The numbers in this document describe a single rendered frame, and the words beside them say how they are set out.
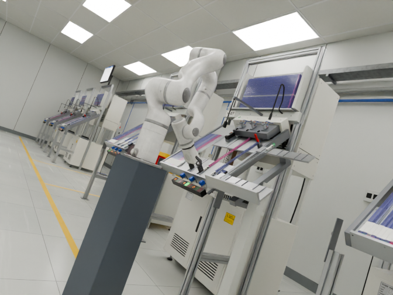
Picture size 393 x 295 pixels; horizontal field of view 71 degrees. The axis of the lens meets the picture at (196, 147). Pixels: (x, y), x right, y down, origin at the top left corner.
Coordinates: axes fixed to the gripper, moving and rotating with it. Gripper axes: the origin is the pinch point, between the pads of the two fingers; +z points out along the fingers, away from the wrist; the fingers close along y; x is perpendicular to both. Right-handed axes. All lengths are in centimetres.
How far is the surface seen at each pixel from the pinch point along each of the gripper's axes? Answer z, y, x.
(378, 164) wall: 105, 12, 188
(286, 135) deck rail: 12, 10, 70
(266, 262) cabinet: 89, 10, 20
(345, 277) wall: 184, 12, 103
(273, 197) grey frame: 44, 14, 40
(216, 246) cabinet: 59, -3, -5
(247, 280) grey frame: 83, 14, -1
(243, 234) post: 29.1, 34.4, -6.0
